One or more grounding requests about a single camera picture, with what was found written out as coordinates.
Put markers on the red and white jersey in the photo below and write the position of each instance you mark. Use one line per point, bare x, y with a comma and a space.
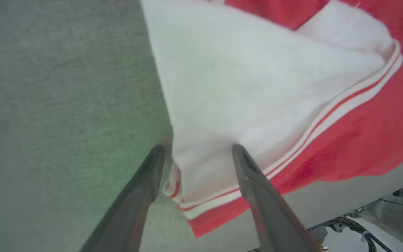
240, 87

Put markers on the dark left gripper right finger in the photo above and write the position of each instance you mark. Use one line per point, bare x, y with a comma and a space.
275, 224

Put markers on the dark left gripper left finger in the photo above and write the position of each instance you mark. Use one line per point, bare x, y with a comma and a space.
128, 217

